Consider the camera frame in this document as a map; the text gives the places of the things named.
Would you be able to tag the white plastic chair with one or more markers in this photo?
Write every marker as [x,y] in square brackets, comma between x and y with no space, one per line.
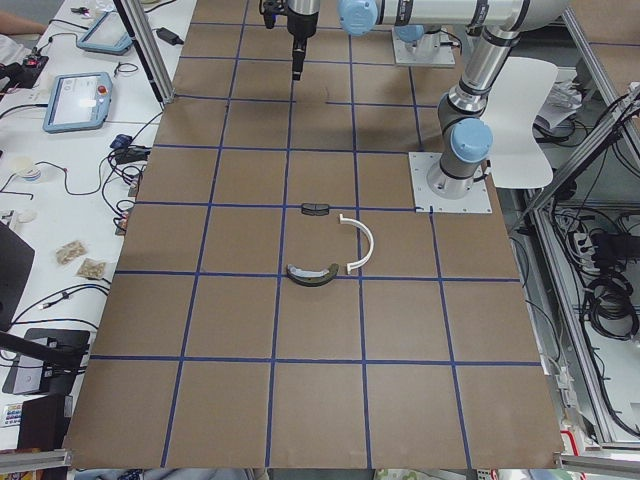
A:
[518,93]

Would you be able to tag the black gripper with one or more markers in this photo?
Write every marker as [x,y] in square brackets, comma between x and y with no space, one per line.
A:
[300,25]

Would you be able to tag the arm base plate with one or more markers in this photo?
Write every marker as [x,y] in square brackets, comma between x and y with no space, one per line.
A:
[433,50]
[435,192]

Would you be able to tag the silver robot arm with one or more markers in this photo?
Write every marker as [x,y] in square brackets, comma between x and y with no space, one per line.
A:
[467,139]

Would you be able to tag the black brake pad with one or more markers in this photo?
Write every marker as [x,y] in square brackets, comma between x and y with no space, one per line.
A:
[315,209]

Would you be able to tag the aluminium frame post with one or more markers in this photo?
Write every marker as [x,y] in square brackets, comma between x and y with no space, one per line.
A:
[140,32]

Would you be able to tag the teach pendant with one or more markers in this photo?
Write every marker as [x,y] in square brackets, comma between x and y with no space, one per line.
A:
[106,35]
[78,102]

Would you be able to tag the far teach pendant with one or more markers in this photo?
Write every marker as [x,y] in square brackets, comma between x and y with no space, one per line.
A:
[106,35]

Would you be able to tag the black power adapter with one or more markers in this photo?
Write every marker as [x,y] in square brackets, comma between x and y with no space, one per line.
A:
[169,36]

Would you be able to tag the near teach pendant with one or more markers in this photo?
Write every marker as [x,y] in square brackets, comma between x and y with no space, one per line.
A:
[78,102]

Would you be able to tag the white curved plastic part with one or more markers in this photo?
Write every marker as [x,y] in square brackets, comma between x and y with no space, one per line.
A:
[364,234]

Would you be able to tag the green curved brake shoe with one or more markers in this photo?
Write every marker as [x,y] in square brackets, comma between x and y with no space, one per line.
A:
[309,278]

